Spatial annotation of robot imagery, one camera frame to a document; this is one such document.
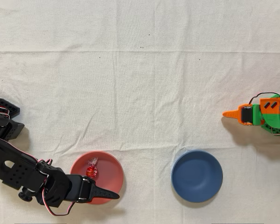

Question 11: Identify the red candy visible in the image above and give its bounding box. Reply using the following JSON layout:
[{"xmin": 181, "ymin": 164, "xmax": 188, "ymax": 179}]
[{"xmin": 85, "ymin": 157, "xmax": 99, "ymax": 180}]

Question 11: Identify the red bowl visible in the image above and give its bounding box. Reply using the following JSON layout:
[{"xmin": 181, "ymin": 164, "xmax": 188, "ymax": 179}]
[{"xmin": 69, "ymin": 150, "xmax": 125, "ymax": 205}]

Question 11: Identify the blue bowl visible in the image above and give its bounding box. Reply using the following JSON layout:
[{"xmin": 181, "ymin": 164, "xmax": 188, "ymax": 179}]
[{"xmin": 170, "ymin": 149, "xmax": 224, "ymax": 203}]

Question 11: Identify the white tablecloth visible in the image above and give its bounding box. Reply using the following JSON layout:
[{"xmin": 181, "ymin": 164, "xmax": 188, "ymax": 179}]
[{"xmin": 0, "ymin": 0, "xmax": 280, "ymax": 224}]

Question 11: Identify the orange gripper servo cable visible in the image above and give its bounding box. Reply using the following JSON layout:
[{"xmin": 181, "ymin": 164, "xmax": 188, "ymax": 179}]
[{"xmin": 248, "ymin": 92, "xmax": 280, "ymax": 105}]

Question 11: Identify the black gripper servo cable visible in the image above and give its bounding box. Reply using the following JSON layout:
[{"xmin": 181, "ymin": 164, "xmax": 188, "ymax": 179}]
[{"xmin": 41, "ymin": 184, "xmax": 77, "ymax": 217}]

